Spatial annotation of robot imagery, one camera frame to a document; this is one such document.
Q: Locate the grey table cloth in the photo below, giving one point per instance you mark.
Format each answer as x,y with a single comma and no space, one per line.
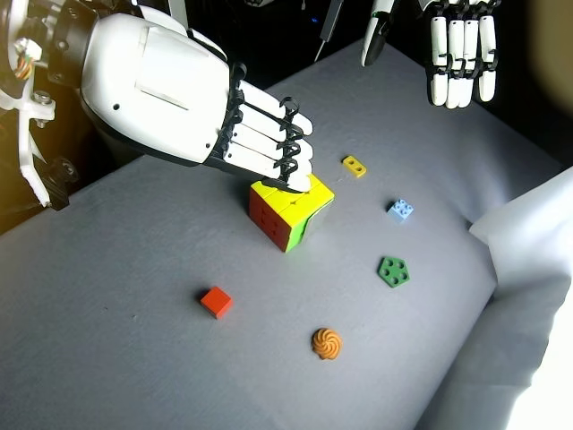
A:
134,367

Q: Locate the red cube block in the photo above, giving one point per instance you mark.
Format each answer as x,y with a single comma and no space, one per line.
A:
216,302

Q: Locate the light blue toy brick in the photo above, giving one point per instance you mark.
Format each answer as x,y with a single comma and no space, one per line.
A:
400,212

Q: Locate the white stand post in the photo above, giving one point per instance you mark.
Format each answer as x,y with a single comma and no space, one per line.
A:
177,11

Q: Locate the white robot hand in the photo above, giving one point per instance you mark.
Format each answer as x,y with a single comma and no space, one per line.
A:
456,45
152,85

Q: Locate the yellow two-hole bar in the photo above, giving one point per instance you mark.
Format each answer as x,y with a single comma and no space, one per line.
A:
354,166

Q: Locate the white backdrop sheet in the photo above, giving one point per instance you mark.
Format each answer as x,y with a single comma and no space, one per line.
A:
532,233

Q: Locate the orange swirl cookie toy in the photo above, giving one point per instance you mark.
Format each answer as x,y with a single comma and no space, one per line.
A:
327,344

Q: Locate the multicolour puzzle cube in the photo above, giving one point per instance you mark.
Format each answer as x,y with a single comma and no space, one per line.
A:
268,219

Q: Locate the green pentagon block with holes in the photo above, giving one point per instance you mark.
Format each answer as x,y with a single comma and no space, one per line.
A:
394,273

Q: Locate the small blue-grey adapter stick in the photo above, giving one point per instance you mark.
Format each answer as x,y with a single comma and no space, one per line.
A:
330,20

